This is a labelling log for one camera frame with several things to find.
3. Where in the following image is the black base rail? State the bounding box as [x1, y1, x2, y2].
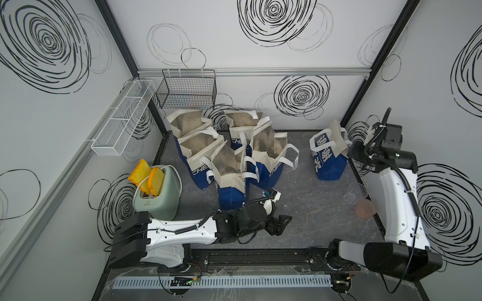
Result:
[108, 248, 409, 273]

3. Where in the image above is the slotted grey cable duct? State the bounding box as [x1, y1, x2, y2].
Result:
[112, 275, 333, 290]

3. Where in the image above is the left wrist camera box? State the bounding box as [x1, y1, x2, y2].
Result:
[263, 189, 281, 216]

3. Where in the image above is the blue beige takeout bag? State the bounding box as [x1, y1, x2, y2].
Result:
[177, 126, 225, 189]
[249, 117, 299, 190]
[200, 142, 260, 211]
[309, 120, 352, 181]
[166, 109, 213, 139]
[224, 110, 271, 150]

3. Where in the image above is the black wire basket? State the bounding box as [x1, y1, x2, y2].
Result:
[156, 69, 217, 110]

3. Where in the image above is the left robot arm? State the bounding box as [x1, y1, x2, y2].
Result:
[107, 203, 292, 269]

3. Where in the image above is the pink plastic cup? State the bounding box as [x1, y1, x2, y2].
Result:
[355, 199, 377, 220]

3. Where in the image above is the rear yellow toast slice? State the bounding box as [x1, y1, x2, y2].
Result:
[128, 159, 152, 186]

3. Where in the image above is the mint green toaster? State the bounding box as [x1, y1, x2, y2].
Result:
[133, 165, 183, 221]

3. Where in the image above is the front yellow toast slice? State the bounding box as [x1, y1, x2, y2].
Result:
[148, 167, 164, 196]

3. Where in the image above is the white wire mesh shelf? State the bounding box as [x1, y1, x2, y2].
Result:
[91, 79, 154, 156]

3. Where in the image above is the yellow toast slice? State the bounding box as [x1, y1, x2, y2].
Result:
[148, 167, 164, 196]
[128, 159, 152, 186]

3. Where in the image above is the clear plastic cup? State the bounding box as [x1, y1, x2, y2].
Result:
[343, 183, 368, 205]

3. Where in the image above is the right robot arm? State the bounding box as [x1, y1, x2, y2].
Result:
[326, 108, 443, 282]

